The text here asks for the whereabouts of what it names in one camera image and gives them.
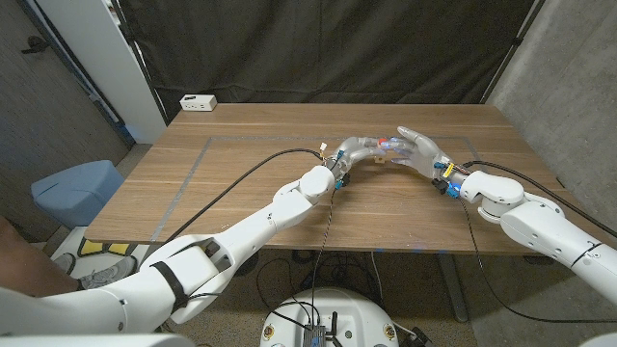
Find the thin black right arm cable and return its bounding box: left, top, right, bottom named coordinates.
left=457, top=197, right=617, bottom=325

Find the blue padded stool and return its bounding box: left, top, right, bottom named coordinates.
left=30, top=159, right=125, bottom=230

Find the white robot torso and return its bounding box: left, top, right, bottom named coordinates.
left=259, top=287, right=400, bottom=347

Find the white power strip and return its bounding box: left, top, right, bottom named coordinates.
left=178, top=93, right=218, bottom=113

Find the grey black sneaker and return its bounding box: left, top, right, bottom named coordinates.
left=79, top=254, right=139, bottom=290
left=50, top=253, right=76, bottom=277

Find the yellow black floor object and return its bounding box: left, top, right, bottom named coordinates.
left=79, top=239, right=131, bottom=256

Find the black floor cable bundle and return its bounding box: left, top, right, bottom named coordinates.
left=255, top=249, right=387, bottom=314

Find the white cabinet panel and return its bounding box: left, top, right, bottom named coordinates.
left=36, top=0, right=168, bottom=145

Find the black backdrop curtain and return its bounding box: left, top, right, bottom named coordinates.
left=118, top=0, right=549, bottom=120

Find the black door handle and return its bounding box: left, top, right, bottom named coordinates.
left=19, top=36, right=49, bottom=54

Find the black floor device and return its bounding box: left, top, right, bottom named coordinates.
left=409, top=326, right=434, bottom=347

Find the grey table leg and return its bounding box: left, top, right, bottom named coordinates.
left=436, top=254, right=469, bottom=323

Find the person's bare leg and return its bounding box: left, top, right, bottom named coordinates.
left=0, top=216, right=83, bottom=298

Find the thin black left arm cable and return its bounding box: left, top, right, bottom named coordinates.
left=185, top=188, right=337, bottom=332

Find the grey electronics box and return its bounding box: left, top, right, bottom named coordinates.
left=302, top=323, right=328, bottom=347

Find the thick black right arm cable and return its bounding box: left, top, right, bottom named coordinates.
left=462, top=160, right=617, bottom=240

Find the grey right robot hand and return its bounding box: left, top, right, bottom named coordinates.
left=385, top=125, right=472, bottom=190

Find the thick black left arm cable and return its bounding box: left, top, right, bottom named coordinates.
left=158, top=147, right=328, bottom=245

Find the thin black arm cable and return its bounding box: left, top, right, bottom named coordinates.
left=457, top=197, right=617, bottom=325
left=185, top=188, right=337, bottom=332

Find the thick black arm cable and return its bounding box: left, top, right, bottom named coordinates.
left=462, top=160, right=617, bottom=240
left=158, top=147, right=328, bottom=245

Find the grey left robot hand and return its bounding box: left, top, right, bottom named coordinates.
left=325, top=135, right=389, bottom=186

